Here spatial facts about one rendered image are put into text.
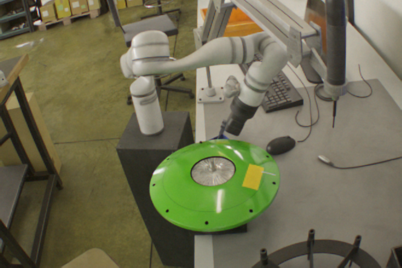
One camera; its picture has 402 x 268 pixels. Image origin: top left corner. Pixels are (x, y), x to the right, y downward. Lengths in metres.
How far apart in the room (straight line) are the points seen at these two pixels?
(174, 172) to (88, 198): 1.70
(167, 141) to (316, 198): 0.63
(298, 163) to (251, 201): 0.36
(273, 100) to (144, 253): 1.17
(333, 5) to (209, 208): 0.50
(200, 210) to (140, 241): 1.40
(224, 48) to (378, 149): 0.62
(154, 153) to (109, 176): 1.30
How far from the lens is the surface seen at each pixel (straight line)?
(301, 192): 1.07
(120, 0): 6.33
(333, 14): 0.63
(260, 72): 1.00
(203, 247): 0.97
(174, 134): 1.45
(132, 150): 1.43
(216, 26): 1.18
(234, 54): 0.94
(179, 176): 0.91
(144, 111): 1.40
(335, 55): 0.65
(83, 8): 6.35
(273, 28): 0.85
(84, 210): 2.50
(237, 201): 0.84
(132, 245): 2.20
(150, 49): 0.90
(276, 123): 1.32
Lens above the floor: 1.69
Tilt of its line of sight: 33 degrees down
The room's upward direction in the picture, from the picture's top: 9 degrees counter-clockwise
